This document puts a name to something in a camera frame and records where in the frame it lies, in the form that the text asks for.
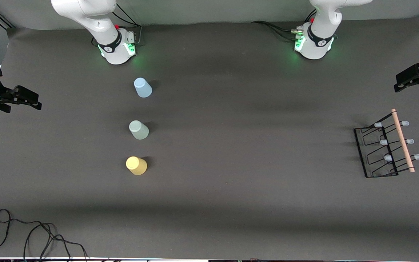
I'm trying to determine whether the black wire cup holder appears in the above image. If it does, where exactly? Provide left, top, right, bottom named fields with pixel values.
left=354, top=108, right=419, bottom=179

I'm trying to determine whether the pale green plastic cup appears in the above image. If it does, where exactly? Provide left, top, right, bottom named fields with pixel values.
left=129, top=120, right=149, bottom=140

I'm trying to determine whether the yellow plastic cup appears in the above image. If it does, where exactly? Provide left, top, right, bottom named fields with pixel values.
left=126, top=156, right=148, bottom=176

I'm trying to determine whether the light blue plastic cup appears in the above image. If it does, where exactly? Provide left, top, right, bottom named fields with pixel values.
left=133, top=78, right=153, bottom=98

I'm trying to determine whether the dark grey table mat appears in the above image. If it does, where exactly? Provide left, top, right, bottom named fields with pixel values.
left=0, top=16, right=419, bottom=259

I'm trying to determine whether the aluminium frame rail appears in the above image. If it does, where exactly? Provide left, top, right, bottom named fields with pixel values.
left=0, top=14, right=16, bottom=30

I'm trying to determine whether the black base cable bundle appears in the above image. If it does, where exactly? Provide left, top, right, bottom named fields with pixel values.
left=251, top=10, right=317, bottom=41
left=92, top=3, right=143, bottom=48

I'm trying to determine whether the loose thin black cable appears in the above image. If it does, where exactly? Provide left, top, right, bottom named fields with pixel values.
left=0, top=209, right=88, bottom=261

